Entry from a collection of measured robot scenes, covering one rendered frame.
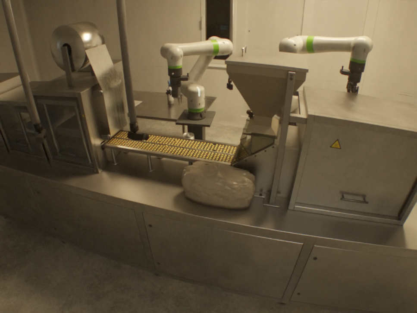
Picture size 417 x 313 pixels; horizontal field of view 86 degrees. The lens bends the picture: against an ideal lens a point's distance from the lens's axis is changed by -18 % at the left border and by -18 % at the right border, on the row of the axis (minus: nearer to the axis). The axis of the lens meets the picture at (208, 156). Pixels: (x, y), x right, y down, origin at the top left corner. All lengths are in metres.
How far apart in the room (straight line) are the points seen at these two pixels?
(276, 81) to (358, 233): 0.85
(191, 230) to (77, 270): 1.17
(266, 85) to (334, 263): 0.98
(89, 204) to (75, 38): 0.99
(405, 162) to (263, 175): 0.73
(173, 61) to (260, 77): 0.70
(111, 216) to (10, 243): 1.39
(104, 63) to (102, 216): 0.95
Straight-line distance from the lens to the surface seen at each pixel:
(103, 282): 2.18
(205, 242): 1.52
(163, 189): 1.54
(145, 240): 1.72
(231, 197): 1.34
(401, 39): 3.91
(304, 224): 1.40
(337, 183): 1.40
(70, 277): 2.31
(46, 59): 5.58
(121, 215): 1.65
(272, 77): 1.17
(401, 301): 1.98
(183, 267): 1.79
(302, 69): 1.15
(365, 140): 1.29
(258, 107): 1.30
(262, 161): 1.39
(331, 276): 1.64
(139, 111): 2.87
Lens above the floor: 1.77
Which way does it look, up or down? 32 degrees down
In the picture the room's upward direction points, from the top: straight up
